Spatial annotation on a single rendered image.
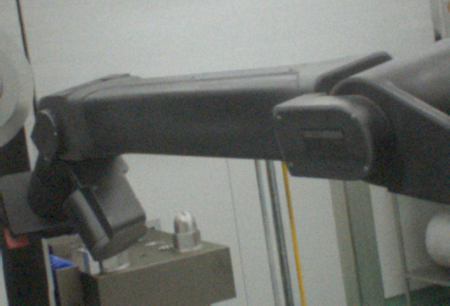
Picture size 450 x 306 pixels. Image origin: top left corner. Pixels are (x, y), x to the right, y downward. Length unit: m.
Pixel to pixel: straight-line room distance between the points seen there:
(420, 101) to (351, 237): 1.33
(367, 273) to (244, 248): 2.34
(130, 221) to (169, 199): 3.12
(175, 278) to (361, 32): 0.71
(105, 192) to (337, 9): 0.84
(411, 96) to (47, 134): 0.41
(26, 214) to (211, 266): 0.23
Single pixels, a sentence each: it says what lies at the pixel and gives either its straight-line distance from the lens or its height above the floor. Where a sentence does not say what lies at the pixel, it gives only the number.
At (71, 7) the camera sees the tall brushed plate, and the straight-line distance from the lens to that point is 1.34.
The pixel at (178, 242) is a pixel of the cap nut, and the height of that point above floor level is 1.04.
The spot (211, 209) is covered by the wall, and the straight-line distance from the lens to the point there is 3.99.
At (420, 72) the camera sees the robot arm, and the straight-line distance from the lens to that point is 0.45.
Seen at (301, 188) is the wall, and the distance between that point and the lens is 4.21.
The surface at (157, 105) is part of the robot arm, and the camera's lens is 0.62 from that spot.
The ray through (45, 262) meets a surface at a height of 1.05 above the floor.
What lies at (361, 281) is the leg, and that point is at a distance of 1.76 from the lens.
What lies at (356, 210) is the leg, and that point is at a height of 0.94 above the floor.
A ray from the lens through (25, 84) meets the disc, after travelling 0.97.
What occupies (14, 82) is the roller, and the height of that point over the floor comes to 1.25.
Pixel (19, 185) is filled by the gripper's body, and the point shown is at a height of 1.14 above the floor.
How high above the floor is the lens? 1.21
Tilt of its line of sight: 3 degrees down
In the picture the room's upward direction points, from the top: 8 degrees counter-clockwise
